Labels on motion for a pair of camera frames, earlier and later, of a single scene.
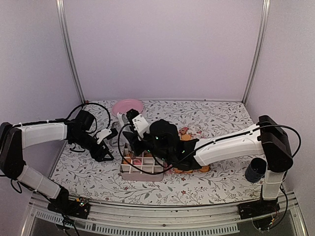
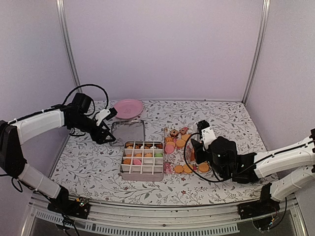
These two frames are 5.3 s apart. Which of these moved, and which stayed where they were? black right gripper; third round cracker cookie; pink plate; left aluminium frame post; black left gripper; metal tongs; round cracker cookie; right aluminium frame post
Moved: black right gripper; metal tongs; black left gripper
Stayed: pink plate; round cracker cookie; right aluminium frame post; left aluminium frame post; third round cracker cookie
